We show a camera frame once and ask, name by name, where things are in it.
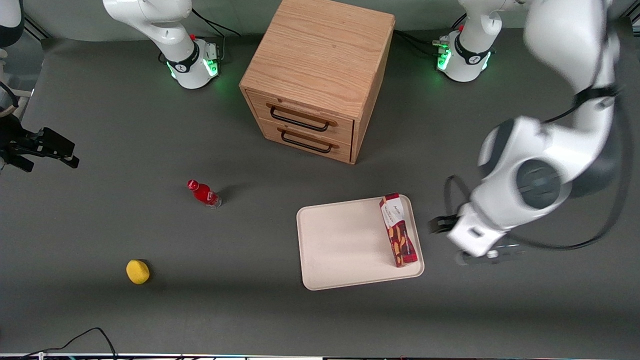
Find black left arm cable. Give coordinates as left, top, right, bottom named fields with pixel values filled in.
left=444, top=85, right=635, bottom=251

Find black metal drawer handle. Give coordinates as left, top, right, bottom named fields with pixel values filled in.
left=269, top=106, right=331, bottom=133
left=280, top=128, right=334, bottom=154

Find black base cables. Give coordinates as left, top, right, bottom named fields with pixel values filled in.
left=393, top=14, right=469, bottom=60
left=191, top=8, right=242, bottom=56

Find black left base cables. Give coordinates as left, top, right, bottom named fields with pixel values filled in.
left=393, top=14, right=469, bottom=60

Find yellow lemon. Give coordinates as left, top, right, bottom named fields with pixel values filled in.
left=126, top=259, right=151, bottom=285

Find red cookie box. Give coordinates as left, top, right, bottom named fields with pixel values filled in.
left=378, top=192, right=419, bottom=269

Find small red drink bottle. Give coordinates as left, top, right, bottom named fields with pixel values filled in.
left=187, top=179, right=222, bottom=209

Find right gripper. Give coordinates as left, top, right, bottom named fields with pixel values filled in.
left=0, top=114, right=80, bottom=173

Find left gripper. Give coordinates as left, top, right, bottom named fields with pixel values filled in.
left=428, top=214, right=526, bottom=267

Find black right base cables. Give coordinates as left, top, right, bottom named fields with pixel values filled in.
left=191, top=8, right=242, bottom=56

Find beige plastic tray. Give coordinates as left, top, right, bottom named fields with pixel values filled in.
left=296, top=194, right=425, bottom=291

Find wooden drawer cabinet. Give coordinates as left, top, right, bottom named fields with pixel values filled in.
left=239, top=0, right=396, bottom=165

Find black table edge cable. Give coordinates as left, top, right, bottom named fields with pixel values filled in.
left=20, top=327, right=119, bottom=360

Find wooden drawer front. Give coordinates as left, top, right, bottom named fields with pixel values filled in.
left=257, top=118, right=353, bottom=164
left=246, top=90, right=355, bottom=146

